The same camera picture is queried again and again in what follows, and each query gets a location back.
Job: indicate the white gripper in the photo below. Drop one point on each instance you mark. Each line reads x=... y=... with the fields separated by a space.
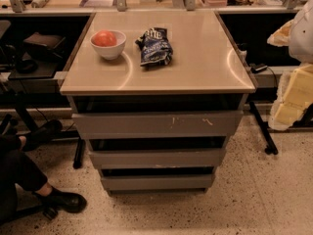
x=302 y=36

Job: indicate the grey bottom drawer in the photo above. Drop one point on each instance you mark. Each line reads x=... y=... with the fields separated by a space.
x=141 y=183

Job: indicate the grey drawer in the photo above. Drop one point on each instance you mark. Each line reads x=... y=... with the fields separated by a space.
x=141 y=183
x=158 y=158
x=157 y=125

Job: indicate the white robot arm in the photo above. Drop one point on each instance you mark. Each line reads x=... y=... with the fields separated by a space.
x=297 y=34

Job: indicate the grey top drawer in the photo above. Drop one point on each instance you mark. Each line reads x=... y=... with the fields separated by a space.
x=157 y=125

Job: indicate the grey drawer cabinet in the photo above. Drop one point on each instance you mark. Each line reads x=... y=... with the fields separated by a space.
x=204 y=75

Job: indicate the grey middle drawer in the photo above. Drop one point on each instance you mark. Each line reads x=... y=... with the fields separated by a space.
x=158 y=158

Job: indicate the black power adapter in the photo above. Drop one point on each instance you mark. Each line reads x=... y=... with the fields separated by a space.
x=258 y=68

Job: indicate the blue chip bag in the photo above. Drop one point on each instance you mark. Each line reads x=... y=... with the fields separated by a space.
x=155 y=47

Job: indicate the white ceramic bowl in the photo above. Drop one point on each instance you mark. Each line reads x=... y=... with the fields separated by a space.
x=113 y=52

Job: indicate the red apple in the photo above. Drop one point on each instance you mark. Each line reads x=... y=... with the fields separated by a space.
x=104 y=38

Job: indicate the dark box under desk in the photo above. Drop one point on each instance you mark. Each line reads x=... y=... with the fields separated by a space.
x=45 y=47

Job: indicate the black shoe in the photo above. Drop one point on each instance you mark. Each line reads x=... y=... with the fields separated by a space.
x=66 y=201

